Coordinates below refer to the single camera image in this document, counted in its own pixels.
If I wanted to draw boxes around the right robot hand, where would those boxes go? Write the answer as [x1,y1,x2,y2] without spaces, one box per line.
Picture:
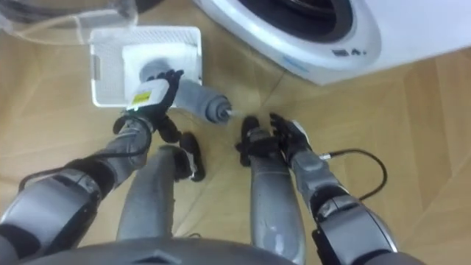
[269,112,314,166]

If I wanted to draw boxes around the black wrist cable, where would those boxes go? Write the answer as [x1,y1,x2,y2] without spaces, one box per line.
[319,148,389,202]
[17,115,154,193]

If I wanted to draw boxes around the clear washing machine door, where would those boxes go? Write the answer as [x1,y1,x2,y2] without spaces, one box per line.
[0,0,139,46]

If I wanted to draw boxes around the robot body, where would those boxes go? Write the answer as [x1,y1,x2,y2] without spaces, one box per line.
[20,236,430,265]

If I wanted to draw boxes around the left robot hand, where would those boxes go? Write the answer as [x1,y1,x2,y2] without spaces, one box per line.
[124,68,185,144]

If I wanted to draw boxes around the white laundry basket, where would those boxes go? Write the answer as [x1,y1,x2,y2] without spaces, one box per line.
[89,25,203,108]

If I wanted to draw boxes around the robot legs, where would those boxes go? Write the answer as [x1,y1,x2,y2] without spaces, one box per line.
[116,115,307,265]

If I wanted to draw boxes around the grey cloth garment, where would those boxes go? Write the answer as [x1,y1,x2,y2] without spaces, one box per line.
[138,59,234,125]

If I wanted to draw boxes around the white washing machine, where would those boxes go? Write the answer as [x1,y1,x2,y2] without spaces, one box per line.
[193,0,471,87]

